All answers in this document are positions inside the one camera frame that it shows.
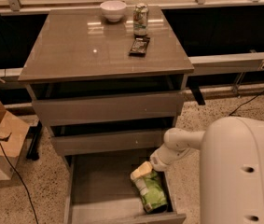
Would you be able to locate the green soda can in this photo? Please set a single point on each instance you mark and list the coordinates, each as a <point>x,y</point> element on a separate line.
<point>140,19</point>

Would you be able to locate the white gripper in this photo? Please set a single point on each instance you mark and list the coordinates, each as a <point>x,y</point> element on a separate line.
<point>158,161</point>

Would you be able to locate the grey open bottom drawer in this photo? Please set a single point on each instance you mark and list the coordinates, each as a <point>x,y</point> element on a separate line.
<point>101,192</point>

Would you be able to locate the black table leg left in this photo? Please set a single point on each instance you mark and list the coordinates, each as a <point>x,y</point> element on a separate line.
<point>33,141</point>

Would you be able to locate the grey drawer cabinet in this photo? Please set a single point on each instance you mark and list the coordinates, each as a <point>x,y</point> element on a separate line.
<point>84,30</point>

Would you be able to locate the grey middle drawer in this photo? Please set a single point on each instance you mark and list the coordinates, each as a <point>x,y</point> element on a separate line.
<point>104,142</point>

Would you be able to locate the green rice chip bag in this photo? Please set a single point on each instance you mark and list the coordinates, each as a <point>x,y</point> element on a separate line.
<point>152,194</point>

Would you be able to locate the grey top drawer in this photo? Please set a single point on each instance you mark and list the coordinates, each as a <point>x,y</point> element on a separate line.
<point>108,108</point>

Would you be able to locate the white ceramic bowl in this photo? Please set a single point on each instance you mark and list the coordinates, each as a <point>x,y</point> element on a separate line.
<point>113,10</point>

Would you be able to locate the dark snack bar wrapper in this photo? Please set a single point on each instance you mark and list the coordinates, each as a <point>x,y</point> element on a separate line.
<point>139,46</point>

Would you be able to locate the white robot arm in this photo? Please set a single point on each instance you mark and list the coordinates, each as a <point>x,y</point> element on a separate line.
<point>231,169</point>

